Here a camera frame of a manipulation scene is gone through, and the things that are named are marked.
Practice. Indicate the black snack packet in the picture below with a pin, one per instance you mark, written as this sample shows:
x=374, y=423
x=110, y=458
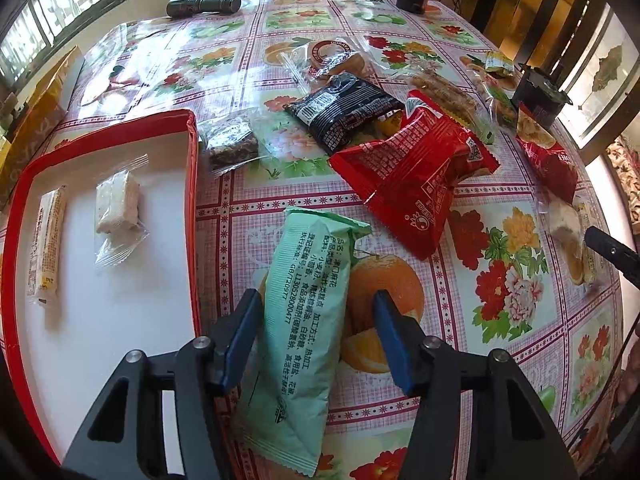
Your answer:
x=336, y=112

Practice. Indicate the pale nougat clear wrapper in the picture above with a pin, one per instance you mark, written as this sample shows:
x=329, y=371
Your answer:
x=567, y=225

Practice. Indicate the white nougat clear wrapper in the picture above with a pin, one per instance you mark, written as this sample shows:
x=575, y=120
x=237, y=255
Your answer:
x=117, y=224

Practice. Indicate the dark seed bar clear wrapper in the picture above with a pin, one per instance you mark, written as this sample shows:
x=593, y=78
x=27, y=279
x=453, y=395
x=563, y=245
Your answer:
x=228, y=142

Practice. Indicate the red white tray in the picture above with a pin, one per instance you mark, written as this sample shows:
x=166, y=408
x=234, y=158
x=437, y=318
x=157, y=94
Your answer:
x=59, y=357

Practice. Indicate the green snack bar packet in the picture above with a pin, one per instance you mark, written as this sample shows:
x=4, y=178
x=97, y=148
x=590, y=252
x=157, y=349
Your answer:
x=284, y=400

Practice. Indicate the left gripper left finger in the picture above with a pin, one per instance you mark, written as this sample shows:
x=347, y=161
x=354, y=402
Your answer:
x=122, y=436

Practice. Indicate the yellow white snack packet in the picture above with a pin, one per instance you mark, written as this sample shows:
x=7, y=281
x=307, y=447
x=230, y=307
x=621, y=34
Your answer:
x=498, y=65

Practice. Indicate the long cream cracker packet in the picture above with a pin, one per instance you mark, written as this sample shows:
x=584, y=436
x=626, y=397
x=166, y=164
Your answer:
x=44, y=254

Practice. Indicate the large red snack bag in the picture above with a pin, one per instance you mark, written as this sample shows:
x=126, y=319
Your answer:
x=407, y=181

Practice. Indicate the small red snack bag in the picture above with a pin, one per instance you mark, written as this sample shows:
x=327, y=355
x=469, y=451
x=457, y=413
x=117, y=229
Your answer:
x=547, y=156

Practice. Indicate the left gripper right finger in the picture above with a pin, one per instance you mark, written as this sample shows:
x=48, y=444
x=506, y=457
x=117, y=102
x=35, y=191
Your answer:
x=484, y=401

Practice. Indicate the black flashlight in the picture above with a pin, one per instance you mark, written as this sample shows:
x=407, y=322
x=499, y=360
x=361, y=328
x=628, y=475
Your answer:
x=187, y=8

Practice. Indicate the peanut brittle clear packet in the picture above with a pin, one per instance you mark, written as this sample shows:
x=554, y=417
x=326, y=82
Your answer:
x=456, y=103

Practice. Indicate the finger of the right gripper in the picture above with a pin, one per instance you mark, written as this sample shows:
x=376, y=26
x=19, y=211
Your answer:
x=621, y=256

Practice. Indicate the floral plastic tablecloth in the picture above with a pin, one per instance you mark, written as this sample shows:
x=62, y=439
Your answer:
x=497, y=280

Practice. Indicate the black cylindrical motor near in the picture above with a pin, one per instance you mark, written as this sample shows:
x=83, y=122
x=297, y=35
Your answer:
x=539, y=96

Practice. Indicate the round pastry clear wrapper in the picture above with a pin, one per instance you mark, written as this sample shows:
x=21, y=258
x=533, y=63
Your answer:
x=312, y=65

